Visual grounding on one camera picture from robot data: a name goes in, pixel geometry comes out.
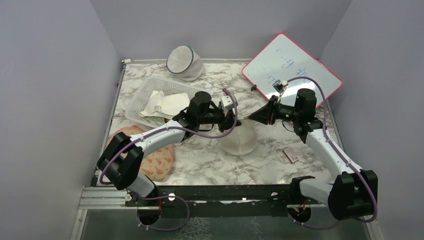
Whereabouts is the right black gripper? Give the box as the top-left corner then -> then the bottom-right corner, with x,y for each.
249,95 -> 301,126

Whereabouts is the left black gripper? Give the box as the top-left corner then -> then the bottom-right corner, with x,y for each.
198,107 -> 242,133

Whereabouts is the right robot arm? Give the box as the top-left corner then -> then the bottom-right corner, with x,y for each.
248,88 -> 378,221

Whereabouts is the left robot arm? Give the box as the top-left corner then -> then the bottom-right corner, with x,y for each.
96,88 -> 240,206

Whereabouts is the round mesh laundry bag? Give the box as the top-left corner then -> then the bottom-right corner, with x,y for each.
165,45 -> 204,82

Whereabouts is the small red box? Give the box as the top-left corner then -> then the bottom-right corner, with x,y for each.
283,147 -> 299,164

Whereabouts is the white cloth in basket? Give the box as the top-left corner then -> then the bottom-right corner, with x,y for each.
138,90 -> 190,120

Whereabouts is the pink framed whiteboard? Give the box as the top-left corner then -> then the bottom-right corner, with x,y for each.
241,33 -> 343,107

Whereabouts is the white plastic basket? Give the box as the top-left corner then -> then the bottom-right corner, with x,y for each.
124,76 -> 205,128

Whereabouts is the floral orange cushion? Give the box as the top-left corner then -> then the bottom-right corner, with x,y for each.
106,125 -> 174,182

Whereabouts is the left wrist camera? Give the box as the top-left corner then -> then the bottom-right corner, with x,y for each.
218,95 -> 235,115

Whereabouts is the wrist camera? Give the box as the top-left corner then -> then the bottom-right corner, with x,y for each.
218,95 -> 235,115
272,79 -> 289,98

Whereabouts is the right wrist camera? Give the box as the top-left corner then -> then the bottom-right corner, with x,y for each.
272,79 -> 289,98

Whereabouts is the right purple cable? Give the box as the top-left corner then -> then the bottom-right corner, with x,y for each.
286,76 -> 379,223

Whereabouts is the purple cable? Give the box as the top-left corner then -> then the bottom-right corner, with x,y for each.
98,88 -> 239,186
286,76 -> 379,223

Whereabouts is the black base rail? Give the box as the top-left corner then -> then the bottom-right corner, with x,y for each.
91,175 -> 332,220

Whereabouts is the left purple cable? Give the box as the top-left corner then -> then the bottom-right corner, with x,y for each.
98,88 -> 239,186

